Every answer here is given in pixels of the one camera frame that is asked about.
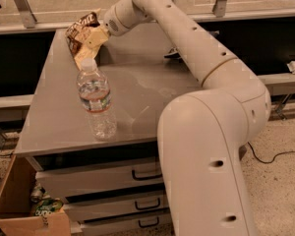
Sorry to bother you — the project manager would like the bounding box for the brown chip bag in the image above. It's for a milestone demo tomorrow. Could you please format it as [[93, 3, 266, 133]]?
[[65, 9, 101, 70]]

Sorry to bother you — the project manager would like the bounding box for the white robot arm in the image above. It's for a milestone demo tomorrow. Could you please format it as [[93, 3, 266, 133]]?
[[104, 0, 270, 236]]

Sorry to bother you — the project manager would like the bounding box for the clear plastic water bottle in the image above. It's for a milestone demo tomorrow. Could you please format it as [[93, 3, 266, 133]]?
[[77, 58, 117, 140]]

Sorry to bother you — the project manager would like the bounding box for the blue chip bag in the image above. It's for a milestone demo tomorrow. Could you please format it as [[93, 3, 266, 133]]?
[[165, 30, 219, 60]]

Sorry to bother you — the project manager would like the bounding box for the top grey drawer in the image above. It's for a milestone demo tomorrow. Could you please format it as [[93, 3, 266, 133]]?
[[36, 157, 163, 198]]

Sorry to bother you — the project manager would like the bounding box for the grey drawer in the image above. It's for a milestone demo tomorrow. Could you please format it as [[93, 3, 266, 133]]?
[[81, 209, 171, 236], [36, 157, 163, 198], [63, 190, 168, 221]]

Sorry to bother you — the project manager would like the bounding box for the grey drawer cabinet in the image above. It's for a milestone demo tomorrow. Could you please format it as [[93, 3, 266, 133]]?
[[14, 20, 250, 236]]

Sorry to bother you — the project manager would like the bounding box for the metal can in box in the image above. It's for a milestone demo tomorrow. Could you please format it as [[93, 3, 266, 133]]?
[[30, 184, 45, 203]]

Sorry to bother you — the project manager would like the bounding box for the middle grey drawer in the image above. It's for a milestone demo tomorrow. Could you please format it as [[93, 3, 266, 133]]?
[[63, 190, 168, 221]]

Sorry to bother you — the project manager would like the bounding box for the green snack package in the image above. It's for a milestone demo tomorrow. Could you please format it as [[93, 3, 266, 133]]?
[[33, 199, 63, 216]]

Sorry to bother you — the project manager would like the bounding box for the bottom grey drawer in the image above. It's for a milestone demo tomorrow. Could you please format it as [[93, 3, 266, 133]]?
[[81, 209, 171, 236]]

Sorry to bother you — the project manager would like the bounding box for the cardboard box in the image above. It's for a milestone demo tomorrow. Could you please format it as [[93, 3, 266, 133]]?
[[0, 155, 71, 236]]

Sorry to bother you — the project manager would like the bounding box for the left metal rail bracket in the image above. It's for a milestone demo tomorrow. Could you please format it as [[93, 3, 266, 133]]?
[[14, 0, 36, 29]]

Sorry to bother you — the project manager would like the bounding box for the metal rail bracket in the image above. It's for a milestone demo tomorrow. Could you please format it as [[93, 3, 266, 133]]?
[[14, 0, 36, 29], [212, 0, 227, 18]]

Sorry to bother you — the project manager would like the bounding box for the right metal rail bracket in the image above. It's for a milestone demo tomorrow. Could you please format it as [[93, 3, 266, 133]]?
[[212, 0, 227, 18]]

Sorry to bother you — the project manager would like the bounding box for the black floor cable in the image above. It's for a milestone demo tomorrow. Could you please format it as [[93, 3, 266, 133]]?
[[247, 141, 295, 165]]

